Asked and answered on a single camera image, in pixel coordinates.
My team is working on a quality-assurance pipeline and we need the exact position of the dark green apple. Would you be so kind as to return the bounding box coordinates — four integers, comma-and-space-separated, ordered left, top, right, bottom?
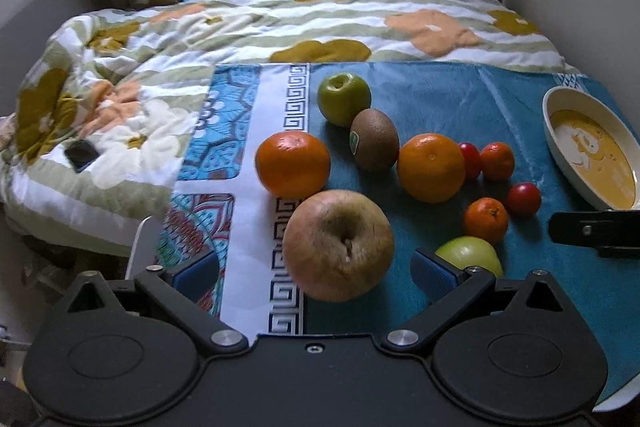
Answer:
317, 72, 372, 127

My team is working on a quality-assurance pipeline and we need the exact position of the black phone on duvet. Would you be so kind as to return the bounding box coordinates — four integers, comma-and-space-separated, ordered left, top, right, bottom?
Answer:
64, 139, 100, 173

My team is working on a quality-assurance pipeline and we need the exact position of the large brownish apple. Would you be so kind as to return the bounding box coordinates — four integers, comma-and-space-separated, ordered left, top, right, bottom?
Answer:
282, 190, 395, 303

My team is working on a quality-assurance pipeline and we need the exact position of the floral striped duvet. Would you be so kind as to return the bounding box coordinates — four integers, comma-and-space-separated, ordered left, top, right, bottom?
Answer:
1, 0, 572, 257

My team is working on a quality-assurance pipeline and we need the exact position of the cherry tomato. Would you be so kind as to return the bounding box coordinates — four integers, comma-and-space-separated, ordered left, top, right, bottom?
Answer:
459, 142, 482, 180
506, 182, 541, 216

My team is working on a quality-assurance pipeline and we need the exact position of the light green apple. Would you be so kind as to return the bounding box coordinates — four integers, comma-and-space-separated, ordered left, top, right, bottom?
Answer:
435, 236, 503, 277

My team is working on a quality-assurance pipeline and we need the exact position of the large orange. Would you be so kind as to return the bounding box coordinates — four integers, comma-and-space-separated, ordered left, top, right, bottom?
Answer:
396, 133, 465, 204
255, 131, 331, 199

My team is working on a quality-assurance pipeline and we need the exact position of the cream bowl yellow print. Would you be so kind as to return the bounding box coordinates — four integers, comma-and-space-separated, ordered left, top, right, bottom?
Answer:
542, 87, 639, 210

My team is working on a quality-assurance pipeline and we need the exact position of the blue patterned cloth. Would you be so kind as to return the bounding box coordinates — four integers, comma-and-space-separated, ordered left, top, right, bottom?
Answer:
157, 62, 639, 395

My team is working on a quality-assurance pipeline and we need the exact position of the brown kiwi with sticker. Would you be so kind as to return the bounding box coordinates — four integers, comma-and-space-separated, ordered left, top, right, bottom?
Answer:
348, 108, 399, 171

